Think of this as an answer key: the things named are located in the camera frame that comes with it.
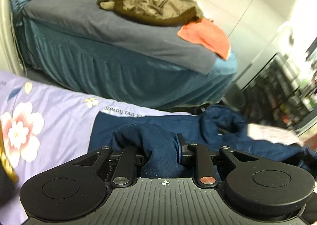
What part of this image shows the olive brown padded jacket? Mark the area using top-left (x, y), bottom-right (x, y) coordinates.
top-left (97, 0), bottom-right (204, 27)

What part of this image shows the grey bed blanket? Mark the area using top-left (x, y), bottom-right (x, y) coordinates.
top-left (22, 0), bottom-right (218, 75)

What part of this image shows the orange folded cloth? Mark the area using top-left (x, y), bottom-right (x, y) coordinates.
top-left (177, 18), bottom-right (231, 60)

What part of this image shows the black wire storage rack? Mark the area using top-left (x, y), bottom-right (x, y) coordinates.
top-left (241, 53), bottom-right (316, 130)

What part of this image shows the teal skirted bed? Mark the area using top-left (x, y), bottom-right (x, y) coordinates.
top-left (13, 14), bottom-right (238, 110)

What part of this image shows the black folded garment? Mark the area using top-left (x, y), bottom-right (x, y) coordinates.
top-left (0, 128), bottom-right (18, 206)

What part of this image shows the navy blue hooded sweatshirt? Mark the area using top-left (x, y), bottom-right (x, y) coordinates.
top-left (88, 105), bottom-right (316, 178)

